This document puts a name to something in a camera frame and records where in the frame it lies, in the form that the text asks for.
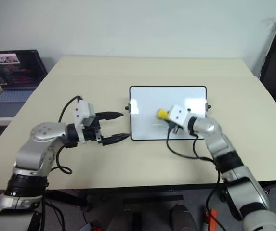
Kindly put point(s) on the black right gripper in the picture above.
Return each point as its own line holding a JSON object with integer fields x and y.
{"x": 174, "y": 128}

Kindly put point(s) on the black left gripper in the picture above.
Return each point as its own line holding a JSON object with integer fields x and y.
{"x": 92, "y": 133}

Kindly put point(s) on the yellow whiteboard eraser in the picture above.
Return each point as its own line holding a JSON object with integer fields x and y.
{"x": 162, "y": 114}

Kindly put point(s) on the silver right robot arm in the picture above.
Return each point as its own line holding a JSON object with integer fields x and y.
{"x": 224, "y": 144}

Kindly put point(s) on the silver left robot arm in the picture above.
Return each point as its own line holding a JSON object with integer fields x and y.
{"x": 41, "y": 134}

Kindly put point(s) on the black framed whiteboard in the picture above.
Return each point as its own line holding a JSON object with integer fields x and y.
{"x": 149, "y": 108}

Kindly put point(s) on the dark rounded shape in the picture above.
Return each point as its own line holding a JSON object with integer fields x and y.
{"x": 182, "y": 217}

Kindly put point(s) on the orange object on floor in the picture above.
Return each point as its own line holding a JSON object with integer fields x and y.
{"x": 212, "y": 217}

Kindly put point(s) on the open laptop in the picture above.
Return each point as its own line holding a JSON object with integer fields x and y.
{"x": 15, "y": 72}

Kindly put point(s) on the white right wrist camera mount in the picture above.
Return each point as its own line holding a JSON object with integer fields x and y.
{"x": 178, "y": 114}

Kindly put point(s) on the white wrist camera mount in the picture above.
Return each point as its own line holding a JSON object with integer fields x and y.
{"x": 82, "y": 111}
{"x": 178, "y": 114}

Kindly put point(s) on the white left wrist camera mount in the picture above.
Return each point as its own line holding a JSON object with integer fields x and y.
{"x": 82, "y": 111}

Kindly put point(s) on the black table frame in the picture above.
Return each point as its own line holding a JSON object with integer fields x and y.
{"x": 152, "y": 197}

